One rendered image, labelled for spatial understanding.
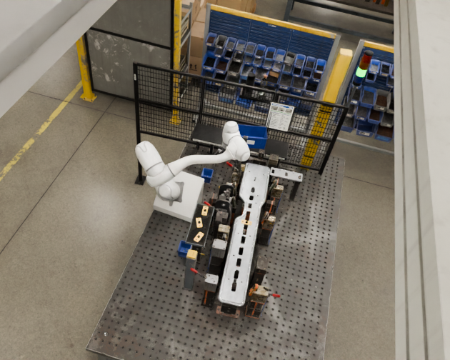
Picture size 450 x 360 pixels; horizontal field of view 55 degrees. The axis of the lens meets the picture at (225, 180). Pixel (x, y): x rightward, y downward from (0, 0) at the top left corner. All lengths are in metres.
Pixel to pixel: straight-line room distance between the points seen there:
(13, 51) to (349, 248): 4.34
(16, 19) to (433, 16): 0.79
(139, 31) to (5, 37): 4.38
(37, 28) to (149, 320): 2.69
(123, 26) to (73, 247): 2.48
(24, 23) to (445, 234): 0.76
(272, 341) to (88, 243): 2.13
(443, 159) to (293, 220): 3.38
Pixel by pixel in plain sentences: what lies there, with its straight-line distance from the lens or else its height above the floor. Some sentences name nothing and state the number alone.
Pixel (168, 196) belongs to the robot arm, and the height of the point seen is 1.05.
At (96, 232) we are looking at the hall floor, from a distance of 4.63.
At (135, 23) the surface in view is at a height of 1.25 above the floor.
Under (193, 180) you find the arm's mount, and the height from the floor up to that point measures 0.98.
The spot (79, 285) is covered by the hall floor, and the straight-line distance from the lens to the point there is 4.34.
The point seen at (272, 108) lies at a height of 1.38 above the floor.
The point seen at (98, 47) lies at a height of 0.82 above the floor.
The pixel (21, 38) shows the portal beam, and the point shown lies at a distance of 0.87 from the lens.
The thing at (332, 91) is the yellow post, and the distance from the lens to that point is 3.84.
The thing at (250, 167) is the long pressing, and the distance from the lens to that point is 3.87.
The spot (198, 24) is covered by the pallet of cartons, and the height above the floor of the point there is 0.74.
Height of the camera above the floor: 3.76
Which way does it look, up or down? 48 degrees down
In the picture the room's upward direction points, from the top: 10 degrees clockwise
